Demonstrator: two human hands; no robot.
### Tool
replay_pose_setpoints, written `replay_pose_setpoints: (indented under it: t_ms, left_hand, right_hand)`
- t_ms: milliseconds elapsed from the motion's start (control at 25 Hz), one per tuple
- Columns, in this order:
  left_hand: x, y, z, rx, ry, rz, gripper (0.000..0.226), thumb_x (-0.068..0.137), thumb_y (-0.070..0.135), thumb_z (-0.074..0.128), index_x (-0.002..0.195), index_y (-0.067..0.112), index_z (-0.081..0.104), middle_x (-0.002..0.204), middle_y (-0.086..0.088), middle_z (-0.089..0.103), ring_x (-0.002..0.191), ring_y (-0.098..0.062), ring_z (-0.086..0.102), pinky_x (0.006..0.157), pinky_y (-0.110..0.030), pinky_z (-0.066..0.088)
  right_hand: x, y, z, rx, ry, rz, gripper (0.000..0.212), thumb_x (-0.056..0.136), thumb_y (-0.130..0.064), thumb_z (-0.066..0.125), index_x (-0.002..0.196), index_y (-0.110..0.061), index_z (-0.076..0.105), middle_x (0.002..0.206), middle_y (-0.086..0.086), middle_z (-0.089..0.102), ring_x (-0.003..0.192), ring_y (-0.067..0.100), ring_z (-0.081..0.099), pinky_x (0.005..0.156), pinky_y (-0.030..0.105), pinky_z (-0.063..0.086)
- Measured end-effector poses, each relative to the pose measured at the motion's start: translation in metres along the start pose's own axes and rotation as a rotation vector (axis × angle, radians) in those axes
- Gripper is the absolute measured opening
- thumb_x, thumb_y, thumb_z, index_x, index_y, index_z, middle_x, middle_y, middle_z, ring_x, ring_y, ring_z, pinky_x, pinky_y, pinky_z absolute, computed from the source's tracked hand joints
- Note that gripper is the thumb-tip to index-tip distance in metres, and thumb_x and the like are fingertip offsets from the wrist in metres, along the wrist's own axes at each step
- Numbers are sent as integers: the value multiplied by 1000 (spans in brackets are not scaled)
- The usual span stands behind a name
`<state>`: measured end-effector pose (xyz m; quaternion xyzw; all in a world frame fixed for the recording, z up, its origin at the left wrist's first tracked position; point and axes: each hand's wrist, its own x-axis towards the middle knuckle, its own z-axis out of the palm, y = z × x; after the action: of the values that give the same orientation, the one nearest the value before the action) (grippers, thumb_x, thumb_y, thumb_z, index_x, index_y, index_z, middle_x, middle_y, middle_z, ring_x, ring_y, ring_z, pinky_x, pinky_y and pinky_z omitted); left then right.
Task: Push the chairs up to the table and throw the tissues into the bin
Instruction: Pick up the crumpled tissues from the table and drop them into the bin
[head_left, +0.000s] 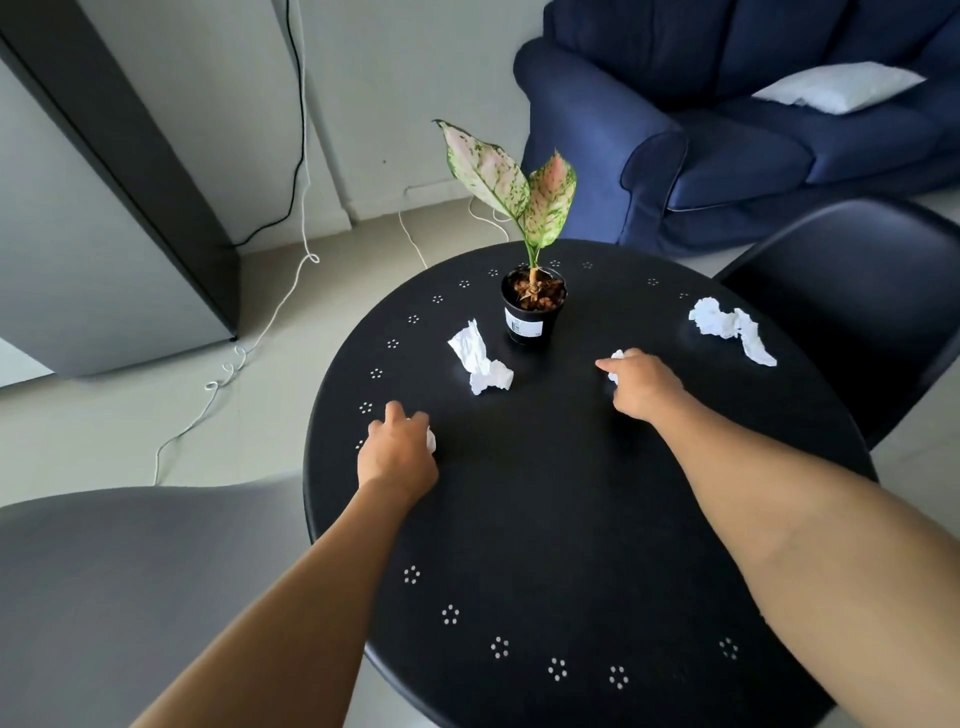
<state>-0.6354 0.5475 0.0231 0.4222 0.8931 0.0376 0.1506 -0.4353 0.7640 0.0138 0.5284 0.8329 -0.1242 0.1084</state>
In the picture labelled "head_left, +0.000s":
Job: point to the long crumpled white tissue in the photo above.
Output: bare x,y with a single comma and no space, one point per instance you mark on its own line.
731,328

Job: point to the small white tissue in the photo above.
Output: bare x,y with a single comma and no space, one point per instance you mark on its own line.
431,440

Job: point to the person's left hand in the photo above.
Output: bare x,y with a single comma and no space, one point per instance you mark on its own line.
394,461

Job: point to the dark blue sofa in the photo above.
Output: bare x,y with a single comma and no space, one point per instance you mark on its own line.
750,120

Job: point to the person's left forearm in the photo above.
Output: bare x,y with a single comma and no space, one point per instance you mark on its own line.
292,604

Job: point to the black plastic plant pot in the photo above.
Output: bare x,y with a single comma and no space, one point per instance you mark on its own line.
532,319

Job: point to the grey chair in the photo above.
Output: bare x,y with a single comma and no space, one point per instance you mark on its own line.
142,592

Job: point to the black chair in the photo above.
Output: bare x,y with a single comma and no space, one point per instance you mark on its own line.
862,300

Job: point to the grey refrigerator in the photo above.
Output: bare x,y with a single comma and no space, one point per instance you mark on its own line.
97,195

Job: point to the pink green leafy plant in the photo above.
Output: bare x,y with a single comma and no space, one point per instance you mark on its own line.
517,191

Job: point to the person's right hand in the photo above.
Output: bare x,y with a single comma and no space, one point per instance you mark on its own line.
643,386

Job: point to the white pillow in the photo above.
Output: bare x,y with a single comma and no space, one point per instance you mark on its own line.
840,85

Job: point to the tall crumpled white tissue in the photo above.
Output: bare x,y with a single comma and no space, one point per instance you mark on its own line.
478,358

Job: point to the person's left thumb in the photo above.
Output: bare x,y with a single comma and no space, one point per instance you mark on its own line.
395,411

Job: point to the round black table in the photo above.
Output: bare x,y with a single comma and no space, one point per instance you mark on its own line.
555,495

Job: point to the person's right forearm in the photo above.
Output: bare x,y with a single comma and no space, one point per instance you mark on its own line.
814,551

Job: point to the person's right thumb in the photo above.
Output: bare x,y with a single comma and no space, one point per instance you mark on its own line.
608,364

